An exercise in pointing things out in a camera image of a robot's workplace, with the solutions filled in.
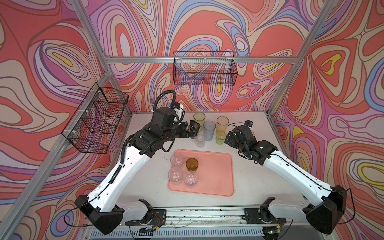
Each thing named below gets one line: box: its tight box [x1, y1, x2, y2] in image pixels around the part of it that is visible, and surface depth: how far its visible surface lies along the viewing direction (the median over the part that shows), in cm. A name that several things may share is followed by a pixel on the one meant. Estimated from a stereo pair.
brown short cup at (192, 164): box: [186, 157, 199, 172], surface depth 88 cm
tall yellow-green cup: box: [193, 112, 206, 132], surface depth 101 cm
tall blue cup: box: [203, 120, 216, 142], surface depth 98 cm
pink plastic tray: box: [169, 149, 235, 197], surface depth 88 cm
